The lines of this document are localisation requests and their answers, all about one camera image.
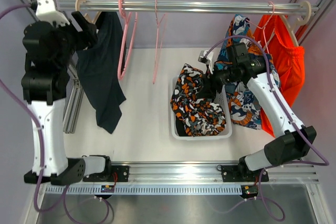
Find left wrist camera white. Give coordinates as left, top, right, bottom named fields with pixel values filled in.
left=36, top=0, right=70, bottom=26

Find thin pink wire hanger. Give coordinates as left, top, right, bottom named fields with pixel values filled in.
left=152, top=0, right=166, bottom=84

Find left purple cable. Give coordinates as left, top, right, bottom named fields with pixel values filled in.
left=0, top=3, right=116, bottom=223

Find thin pink hanger right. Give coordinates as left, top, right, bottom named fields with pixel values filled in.
left=248, top=1, right=275, bottom=53

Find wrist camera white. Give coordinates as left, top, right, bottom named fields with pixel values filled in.
left=36, top=0, right=70, bottom=26
left=198, top=50, right=215, bottom=74

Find white perforated plastic basket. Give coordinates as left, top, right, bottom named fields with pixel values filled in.
left=170, top=92, right=232, bottom=141

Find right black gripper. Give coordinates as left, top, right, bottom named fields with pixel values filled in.
left=197, top=63, right=240, bottom=100

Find blue orange patterned shorts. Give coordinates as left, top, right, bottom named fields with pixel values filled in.
left=214, top=14, right=266, bottom=130

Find orange black camouflage shorts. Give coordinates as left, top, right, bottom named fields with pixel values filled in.
left=170, top=63, right=226, bottom=136

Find bright orange shorts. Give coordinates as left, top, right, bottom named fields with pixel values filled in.
left=253, top=14, right=306, bottom=138

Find beige wooden hanger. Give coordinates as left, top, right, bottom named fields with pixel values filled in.
left=75, top=0, right=102, bottom=24
left=280, top=1, right=312, bottom=47

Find aluminium hanging rail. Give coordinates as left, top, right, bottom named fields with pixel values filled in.
left=57, top=0, right=309, bottom=16

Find aluminium frame post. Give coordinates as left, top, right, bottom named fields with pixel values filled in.
left=20, top=0, right=83, bottom=134
left=288, top=0, right=336, bottom=46

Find right aluminium frame post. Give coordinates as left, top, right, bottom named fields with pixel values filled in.
left=288, top=0, right=336, bottom=46

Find thick pink plastic hanger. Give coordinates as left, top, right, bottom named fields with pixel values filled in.
left=117, top=0, right=138, bottom=81

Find dark navy sport shorts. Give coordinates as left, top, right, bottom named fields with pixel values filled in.
left=76, top=12, right=126, bottom=134

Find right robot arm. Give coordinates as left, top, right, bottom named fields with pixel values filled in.
left=197, top=42, right=317, bottom=180

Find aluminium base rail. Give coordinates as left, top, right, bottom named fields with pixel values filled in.
left=41, top=161, right=320, bottom=196

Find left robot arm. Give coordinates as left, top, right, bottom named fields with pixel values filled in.
left=21, top=11, right=113, bottom=186

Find left aluminium frame post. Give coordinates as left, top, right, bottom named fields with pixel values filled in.
left=20, top=0, right=83, bottom=134

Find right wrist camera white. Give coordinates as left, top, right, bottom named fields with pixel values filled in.
left=198, top=50, right=215, bottom=74

